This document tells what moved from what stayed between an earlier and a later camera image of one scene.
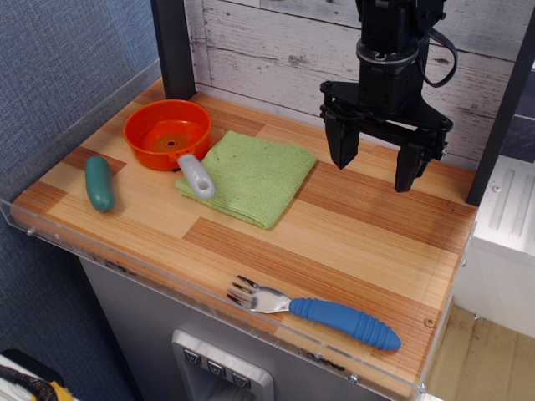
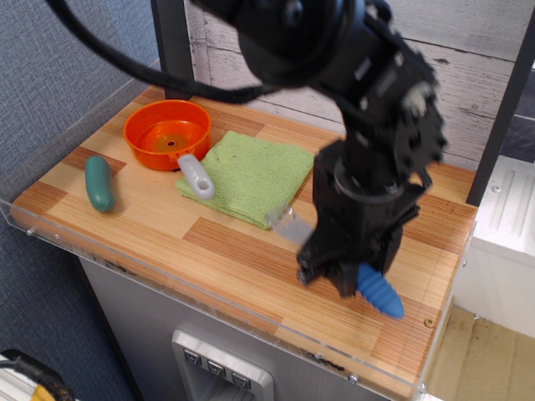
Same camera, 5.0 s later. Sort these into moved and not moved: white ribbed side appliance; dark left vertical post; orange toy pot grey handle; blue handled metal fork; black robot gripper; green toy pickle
Moved: blue handled metal fork; black robot gripper
Not moved: white ribbed side appliance; orange toy pot grey handle; green toy pickle; dark left vertical post
